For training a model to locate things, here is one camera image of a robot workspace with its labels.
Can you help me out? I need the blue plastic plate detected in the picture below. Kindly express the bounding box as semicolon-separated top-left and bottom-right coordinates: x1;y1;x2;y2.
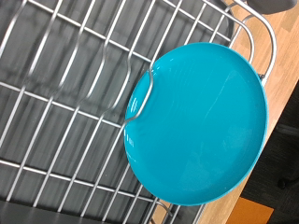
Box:
123;41;269;207

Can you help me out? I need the grey plastic drain tray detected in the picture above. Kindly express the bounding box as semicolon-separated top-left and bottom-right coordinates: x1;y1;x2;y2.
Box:
0;0;246;224

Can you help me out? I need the metal wire dish rack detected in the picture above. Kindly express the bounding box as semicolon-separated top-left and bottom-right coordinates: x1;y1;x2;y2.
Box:
0;0;297;224

